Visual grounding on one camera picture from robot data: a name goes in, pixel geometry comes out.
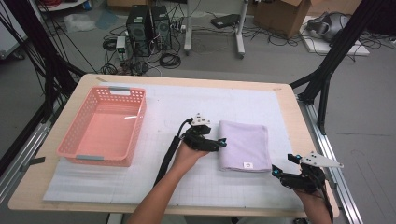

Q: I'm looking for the white foam mat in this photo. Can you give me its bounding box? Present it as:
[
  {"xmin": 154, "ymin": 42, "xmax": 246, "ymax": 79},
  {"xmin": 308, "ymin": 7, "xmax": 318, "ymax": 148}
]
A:
[{"xmin": 99, "ymin": 81, "xmax": 305, "ymax": 211}]

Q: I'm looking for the black metal frame stand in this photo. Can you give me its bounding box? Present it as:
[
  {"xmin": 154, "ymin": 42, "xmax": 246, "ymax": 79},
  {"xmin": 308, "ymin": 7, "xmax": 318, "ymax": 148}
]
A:
[
  {"xmin": 0, "ymin": 0, "xmax": 88, "ymax": 125},
  {"xmin": 289, "ymin": 0, "xmax": 396, "ymax": 135}
]

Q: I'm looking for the large open cardboard box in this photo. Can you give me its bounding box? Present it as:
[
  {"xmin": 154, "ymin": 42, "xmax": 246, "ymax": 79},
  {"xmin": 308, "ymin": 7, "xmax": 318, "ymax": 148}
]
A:
[{"xmin": 252, "ymin": 0, "xmax": 312, "ymax": 39}]

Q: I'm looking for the hand-held gripper cable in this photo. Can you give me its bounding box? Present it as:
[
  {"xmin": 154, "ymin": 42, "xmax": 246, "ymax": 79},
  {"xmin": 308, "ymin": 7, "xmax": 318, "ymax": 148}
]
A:
[
  {"xmin": 153, "ymin": 117, "xmax": 194, "ymax": 188},
  {"xmin": 321, "ymin": 182, "xmax": 335, "ymax": 222}
]

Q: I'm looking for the white desk frame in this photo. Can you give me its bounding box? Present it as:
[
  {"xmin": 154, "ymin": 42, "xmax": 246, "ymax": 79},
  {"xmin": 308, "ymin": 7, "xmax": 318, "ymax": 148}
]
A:
[{"xmin": 182, "ymin": 0, "xmax": 250, "ymax": 60}]

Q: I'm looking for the lilac printed towel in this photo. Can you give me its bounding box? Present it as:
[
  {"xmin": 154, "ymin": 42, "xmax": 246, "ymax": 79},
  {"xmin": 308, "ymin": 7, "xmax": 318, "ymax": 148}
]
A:
[{"xmin": 218, "ymin": 119, "xmax": 273, "ymax": 174}]

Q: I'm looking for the white foam board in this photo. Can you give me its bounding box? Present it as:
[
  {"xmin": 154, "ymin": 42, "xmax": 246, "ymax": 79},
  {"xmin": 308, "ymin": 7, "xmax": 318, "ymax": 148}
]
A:
[{"xmin": 299, "ymin": 15, "xmax": 372, "ymax": 58}]

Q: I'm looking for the white power adapter box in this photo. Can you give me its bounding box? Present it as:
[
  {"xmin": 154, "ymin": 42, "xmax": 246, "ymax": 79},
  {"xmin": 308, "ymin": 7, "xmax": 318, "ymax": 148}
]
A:
[{"xmin": 115, "ymin": 35, "xmax": 127, "ymax": 54}]

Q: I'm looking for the pink plastic basket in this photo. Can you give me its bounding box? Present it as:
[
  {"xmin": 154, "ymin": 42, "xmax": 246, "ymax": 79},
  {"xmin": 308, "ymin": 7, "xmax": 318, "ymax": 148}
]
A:
[{"xmin": 55, "ymin": 86, "xmax": 148, "ymax": 168}]

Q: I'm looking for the clear plastic bag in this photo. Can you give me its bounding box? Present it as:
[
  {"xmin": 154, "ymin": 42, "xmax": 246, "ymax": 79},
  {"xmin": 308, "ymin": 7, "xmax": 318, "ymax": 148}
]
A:
[{"xmin": 63, "ymin": 13, "xmax": 97, "ymax": 33}]

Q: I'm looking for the left hand-held gripper cable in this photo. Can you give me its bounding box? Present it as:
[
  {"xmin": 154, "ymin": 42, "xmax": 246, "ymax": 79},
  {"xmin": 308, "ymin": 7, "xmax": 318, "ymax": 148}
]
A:
[{"xmin": 153, "ymin": 117, "xmax": 194, "ymax": 188}]

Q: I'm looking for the grey rounded device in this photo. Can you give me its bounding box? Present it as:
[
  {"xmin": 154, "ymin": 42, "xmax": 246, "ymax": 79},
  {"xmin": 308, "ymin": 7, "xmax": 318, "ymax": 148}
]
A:
[{"xmin": 306, "ymin": 11, "xmax": 351, "ymax": 43}]

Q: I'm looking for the right hand-held gripper cable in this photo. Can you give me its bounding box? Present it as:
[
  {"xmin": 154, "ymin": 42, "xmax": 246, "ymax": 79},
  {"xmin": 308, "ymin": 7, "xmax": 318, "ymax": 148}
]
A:
[{"xmin": 321, "ymin": 182, "xmax": 335, "ymax": 222}]

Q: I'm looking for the black flat device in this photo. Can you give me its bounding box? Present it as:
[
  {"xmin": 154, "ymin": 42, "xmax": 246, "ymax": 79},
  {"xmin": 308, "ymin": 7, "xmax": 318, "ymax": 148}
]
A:
[{"xmin": 210, "ymin": 13, "xmax": 241, "ymax": 30}]

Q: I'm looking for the white cabinet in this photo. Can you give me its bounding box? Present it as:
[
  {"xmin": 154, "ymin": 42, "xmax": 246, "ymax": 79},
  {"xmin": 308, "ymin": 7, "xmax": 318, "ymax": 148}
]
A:
[{"xmin": 0, "ymin": 5, "xmax": 29, "ymax": 61}]

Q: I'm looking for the person's right hand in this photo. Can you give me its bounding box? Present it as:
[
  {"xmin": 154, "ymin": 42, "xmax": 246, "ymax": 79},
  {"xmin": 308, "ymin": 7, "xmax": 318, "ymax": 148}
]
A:
[{"xmin": 293, "ymin": 187, "xmax": 327, "ymax": 208}]

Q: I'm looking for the grey metal bracket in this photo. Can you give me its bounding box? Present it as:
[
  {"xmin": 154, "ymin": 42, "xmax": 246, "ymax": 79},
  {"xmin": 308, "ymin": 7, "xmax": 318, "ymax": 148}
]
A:
[
  {"xmin": 19, "ymin": 156, "xmax": 47, "ymax": 173},
  {"xmin": 323, "ymin": 169, "xmax": 338, "ymax": 189}
]

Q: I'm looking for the black computer tower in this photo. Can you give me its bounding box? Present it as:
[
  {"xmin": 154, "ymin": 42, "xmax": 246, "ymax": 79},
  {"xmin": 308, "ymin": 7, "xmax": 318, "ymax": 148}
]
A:
[
  {"xmin": 125, "ymin": 4, "xmax": 153, "ymax": 58},
  {"xmin": 150, "ymin": 5, "xmax": 173, "ymax": 50}
]

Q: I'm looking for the aluminium rail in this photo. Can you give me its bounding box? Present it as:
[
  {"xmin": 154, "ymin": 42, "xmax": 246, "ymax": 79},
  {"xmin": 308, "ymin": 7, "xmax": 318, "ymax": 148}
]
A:
[
  {"xmin": 297, "ymin": 97, "xmax": 364, "ymax": 224},
  {"xmin": 0, "ymin": 102, "xmax": 61, "ymax": 204}
]

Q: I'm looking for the white round table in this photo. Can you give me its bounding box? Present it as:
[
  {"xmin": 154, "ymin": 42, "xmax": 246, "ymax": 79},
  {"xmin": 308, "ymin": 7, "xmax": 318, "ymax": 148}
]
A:
[{"xmin": 36, "ymin": 0, "xmax": 89, "ymax": 13}]

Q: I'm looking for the grey foam sheet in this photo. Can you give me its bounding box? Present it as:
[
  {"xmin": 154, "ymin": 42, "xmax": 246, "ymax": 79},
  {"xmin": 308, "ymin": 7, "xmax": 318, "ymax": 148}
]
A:
[{"xmin": 42, "ymin": 156, "xmax": 148, "ymax": 204}]

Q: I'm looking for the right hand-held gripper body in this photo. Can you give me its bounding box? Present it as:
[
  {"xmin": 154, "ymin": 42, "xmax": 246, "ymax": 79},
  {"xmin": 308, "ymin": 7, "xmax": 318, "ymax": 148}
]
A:
[{"xmin": 279, "ymin": 150, "xmax": 346, "ymax": 194}]

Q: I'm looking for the person's left hand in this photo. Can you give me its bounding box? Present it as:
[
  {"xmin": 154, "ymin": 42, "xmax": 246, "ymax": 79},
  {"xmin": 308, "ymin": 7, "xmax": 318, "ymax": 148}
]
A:
[{"xmin": 171, "ymin": 141, "xmax": 210, "ymax": 175}]

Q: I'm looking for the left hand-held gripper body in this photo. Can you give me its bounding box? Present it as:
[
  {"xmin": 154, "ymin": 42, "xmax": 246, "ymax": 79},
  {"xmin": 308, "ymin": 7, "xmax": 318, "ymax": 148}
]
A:
[{"xmin": 181, "ymin": 113, "xmax": 220, "ymax": 153}]

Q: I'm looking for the white power strip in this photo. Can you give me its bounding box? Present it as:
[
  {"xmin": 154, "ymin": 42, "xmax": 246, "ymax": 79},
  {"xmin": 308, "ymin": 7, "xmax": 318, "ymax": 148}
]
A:
[{"xmin": 169, "ymin": 19, "xmax": 188, "ymax": 33}]

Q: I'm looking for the coiled black cable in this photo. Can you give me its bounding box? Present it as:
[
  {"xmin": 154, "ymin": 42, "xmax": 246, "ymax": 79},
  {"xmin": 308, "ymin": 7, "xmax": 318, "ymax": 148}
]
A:
[{"xmin": 159, "ymin": 52, "xmax": 182, "ymax": 70}]

